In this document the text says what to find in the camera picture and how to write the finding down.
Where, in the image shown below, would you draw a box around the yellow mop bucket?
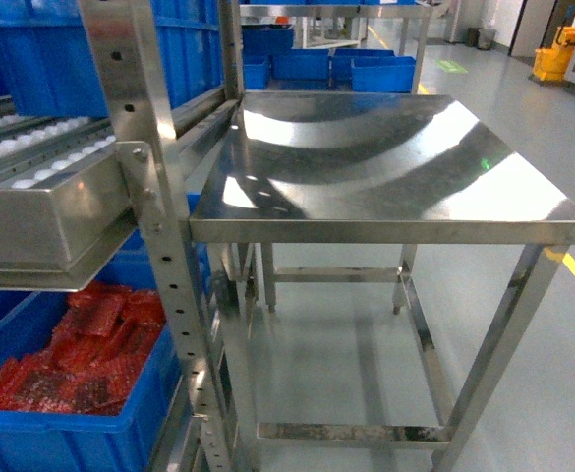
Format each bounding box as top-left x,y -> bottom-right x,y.
533,26 -> 575,83

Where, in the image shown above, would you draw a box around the stainless steel side table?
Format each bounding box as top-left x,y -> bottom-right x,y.
190,91 -> 575,471

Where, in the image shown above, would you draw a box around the red bubble wrap bags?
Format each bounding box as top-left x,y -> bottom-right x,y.
0,282 -> 166,416

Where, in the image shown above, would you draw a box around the blue bin with red bags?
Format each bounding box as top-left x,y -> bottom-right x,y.
0,194 -> 214,472

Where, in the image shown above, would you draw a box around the distant steel cart with bins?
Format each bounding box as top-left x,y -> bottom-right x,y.
240,0 -> 435,94

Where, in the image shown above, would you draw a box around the stainless steel shelf rack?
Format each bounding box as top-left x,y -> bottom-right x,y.
0,1 -> 259,471

